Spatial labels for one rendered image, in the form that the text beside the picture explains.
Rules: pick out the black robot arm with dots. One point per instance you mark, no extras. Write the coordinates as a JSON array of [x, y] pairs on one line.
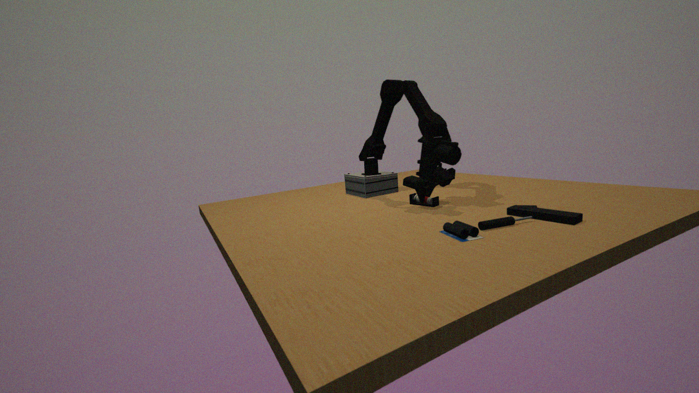
[[431, 125]]

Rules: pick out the white and red battery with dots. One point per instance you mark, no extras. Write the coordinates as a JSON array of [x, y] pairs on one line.
[[426, 199]]

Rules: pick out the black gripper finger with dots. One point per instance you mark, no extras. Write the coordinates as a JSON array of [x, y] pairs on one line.
[[421, 193], [431, 188]]

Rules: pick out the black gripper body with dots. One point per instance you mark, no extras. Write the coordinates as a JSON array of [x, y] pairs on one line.
[[424, 169]]

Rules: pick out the black screwdriver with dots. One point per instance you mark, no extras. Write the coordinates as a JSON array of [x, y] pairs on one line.
[[499, 222]]

